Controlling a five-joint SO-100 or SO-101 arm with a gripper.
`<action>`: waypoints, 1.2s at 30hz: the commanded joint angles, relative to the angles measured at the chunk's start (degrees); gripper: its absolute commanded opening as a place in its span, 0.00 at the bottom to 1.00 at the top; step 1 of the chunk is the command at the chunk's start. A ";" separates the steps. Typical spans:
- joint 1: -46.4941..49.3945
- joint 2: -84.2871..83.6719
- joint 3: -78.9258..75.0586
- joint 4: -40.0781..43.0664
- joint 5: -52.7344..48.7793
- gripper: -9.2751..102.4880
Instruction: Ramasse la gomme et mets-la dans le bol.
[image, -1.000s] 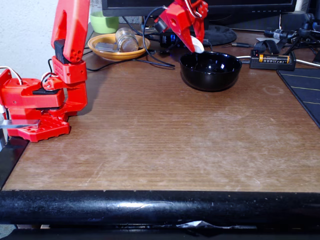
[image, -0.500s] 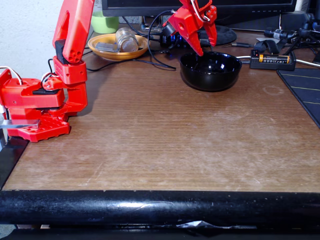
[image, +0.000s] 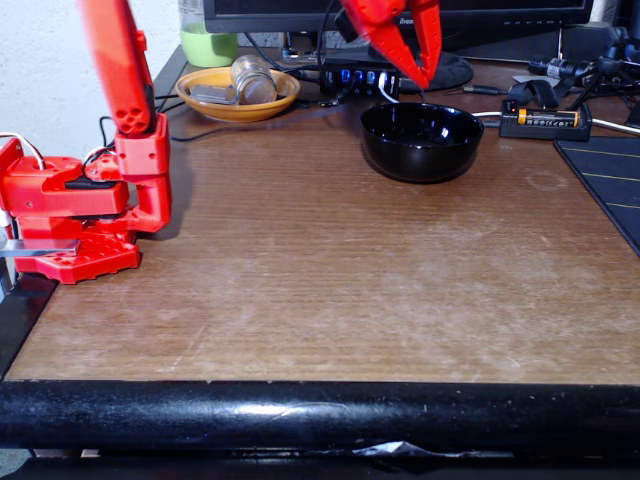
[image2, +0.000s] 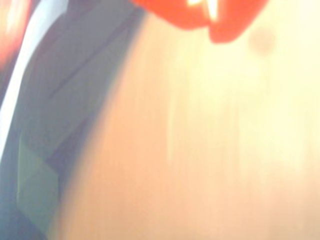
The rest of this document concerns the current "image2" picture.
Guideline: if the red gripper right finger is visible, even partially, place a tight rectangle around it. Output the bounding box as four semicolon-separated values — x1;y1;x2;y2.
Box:
208;0;270;44

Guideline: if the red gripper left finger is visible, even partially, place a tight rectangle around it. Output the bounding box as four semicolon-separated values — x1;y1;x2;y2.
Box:
131;0;211;31

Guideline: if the glossy black bowl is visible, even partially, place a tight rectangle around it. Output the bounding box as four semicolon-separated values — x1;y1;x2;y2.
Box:
0;0;142;240

